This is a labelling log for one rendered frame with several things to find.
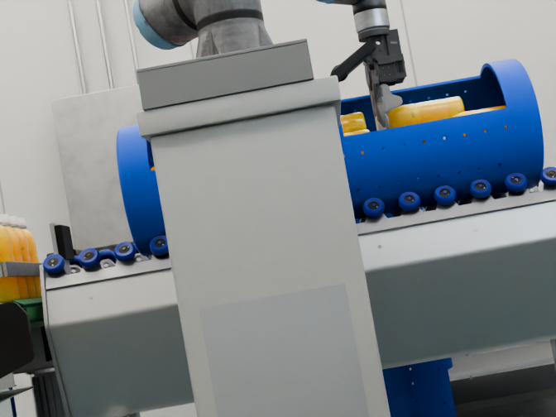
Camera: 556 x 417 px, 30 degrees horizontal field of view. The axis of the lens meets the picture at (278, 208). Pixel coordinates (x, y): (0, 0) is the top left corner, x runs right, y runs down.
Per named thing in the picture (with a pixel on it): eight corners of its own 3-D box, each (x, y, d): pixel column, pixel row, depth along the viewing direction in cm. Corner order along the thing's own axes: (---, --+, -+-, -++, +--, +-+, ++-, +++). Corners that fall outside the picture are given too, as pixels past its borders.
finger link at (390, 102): (407, 119, 221) (399, 79, 224) (379, 123, 221) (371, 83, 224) (405, 124, 224) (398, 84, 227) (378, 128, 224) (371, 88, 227)
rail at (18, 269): (7, 275, 206) (5, 261, 206) (3, 276, 206) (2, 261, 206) (53, 275, 246) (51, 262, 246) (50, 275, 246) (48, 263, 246)
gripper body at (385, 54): (407, 79, 223) (398, 25, 224) (367, 85, 223) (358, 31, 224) (403, 85, 231) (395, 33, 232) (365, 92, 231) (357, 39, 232)
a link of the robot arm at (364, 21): (354, 11, 224) (352, 21, 232) (357, 32, 224) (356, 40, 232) (389, 6, 224) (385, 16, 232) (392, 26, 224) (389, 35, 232)
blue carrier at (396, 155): (553, 185, 212) (529, 48, 212) (132, 259, 212) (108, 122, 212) (520, 189, 241) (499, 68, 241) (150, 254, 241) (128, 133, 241)
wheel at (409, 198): (406, 186, 217) (407, 193, 218) (394, 199, 215) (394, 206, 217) (424, 195, 215) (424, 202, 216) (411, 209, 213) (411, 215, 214)
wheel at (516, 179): (516, 190, 213) (515, 196, 214) (531, 179, 214) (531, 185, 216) (500, 179, 215) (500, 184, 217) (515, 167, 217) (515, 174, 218)
